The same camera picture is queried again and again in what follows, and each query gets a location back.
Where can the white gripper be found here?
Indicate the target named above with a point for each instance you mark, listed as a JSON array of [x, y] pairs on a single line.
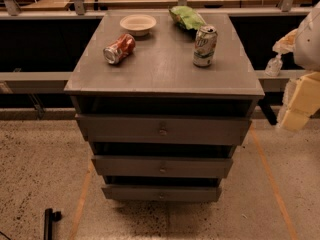
[[308, 43]]

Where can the white green 7up can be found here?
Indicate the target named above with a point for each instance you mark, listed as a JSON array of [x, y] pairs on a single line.
[[205, 45]]

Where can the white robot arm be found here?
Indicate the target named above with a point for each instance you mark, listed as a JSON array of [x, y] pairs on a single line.
[[306, 50]]

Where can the red crushed soda can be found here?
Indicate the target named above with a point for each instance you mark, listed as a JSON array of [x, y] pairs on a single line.
[[120, 49]]

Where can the clear sanitizer pump bottle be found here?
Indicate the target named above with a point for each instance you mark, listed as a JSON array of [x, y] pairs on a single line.
[[274, 66]]

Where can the grey wooden drawer cabinet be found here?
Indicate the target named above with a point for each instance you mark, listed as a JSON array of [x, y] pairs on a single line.
[[159, 79]]

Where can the green chip bag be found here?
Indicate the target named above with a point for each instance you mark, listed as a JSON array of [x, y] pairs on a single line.
[[186, 17]]

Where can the bottom grey drawer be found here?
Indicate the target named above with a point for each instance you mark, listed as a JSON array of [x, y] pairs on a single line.
[[154, 193]]

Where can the grey drawer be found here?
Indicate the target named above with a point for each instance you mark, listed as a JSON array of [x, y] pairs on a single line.
[[167, 130], [154, 193], [176, 167]]

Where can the top grey drawer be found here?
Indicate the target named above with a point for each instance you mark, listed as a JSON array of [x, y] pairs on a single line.
[[167, 130]]

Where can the white paper bowl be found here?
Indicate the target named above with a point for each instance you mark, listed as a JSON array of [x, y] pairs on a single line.
[[138, 24]]

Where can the middle grey drawer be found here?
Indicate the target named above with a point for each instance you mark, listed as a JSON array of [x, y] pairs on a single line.
[[176, 167]]

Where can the grey metal railing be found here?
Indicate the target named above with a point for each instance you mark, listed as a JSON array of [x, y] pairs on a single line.
[[42, 81]]

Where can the black object on floor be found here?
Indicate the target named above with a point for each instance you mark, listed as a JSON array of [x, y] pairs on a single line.
[[49, 218]]

